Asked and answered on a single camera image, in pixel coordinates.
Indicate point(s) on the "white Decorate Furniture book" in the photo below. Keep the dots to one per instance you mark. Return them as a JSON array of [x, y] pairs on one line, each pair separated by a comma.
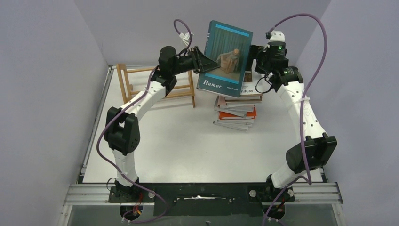
[[249, 83]]

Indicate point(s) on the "grey book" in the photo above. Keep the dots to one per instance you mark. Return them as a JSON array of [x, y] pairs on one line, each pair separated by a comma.
[[240, 127], [233, 109]]

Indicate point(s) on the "teal Humor book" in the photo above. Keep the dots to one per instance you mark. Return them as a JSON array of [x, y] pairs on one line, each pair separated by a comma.
[[229, 47]]

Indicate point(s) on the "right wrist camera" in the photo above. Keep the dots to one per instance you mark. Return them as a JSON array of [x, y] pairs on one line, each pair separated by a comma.
[[274, 36]]

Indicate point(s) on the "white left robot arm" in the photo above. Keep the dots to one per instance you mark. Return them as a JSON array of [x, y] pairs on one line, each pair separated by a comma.
[[122, 124]]

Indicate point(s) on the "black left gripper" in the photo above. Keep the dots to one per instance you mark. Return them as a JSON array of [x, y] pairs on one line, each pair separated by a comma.
[[201, 62]]

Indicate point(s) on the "pink book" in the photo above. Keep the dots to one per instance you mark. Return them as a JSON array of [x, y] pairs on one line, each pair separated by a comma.
[[233, 102]]

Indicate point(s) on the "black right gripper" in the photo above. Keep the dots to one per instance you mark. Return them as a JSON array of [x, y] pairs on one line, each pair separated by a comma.
[[254, 53]]

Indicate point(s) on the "wooden book rack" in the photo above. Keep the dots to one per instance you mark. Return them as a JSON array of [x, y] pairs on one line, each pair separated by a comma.
[[156, 87]]

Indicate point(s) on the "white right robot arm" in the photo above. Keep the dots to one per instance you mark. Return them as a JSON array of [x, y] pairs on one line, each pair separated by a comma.
[[315, 146]]

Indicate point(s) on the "orange book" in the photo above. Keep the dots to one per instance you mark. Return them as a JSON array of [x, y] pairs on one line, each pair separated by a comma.
[[226, 114]]

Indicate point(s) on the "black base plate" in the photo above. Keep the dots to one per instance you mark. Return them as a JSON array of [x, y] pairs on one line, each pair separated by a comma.
[[207, 199]]

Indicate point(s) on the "bottom grey book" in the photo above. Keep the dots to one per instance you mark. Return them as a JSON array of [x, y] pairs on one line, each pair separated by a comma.
[[240, 127]]

